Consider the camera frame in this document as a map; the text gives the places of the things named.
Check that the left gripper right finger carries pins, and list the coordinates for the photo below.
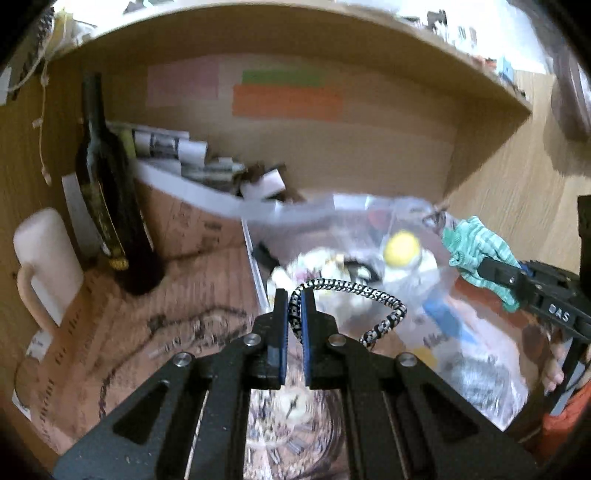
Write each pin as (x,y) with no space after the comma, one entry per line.
(333,361)

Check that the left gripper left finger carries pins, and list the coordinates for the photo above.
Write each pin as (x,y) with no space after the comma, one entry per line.
(221,386)

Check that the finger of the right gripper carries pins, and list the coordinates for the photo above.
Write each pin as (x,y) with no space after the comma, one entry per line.
(503,279)

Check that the green knitted glove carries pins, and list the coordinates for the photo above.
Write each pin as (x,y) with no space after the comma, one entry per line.
(470,242)

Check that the white cloth pouch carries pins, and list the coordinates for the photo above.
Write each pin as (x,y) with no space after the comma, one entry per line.
(425,263)

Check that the floral patterned cloth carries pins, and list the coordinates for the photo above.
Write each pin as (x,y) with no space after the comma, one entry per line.
(319,263)

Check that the person's right hand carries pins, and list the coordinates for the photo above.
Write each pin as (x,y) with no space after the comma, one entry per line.
(552,374)

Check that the clear plastic bin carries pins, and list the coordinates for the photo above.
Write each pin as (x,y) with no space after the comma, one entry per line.
(462,332)

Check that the yellow foam ball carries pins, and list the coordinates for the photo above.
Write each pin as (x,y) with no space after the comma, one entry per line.
(402,249)

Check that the small white cardboard box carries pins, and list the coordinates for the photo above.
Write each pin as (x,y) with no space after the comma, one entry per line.
(267,186)

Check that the dark wine bottle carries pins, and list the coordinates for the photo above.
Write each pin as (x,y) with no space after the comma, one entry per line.
(107,188)

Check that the cream ceramic mug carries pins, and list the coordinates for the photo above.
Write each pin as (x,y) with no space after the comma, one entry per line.
(50,276)

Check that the stack of newspapers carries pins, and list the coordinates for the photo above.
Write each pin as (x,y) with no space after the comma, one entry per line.
(176,153)

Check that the wooden shelf unit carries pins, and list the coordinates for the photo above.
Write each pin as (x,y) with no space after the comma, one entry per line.
(345,105)

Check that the orange paper sheet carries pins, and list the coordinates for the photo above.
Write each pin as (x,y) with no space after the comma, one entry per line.
(286,102)

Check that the green paper strip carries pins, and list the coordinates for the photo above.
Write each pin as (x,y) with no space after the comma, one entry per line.
(280,77)

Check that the pink paper note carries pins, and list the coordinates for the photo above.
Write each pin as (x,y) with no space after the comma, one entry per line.
(171,83)

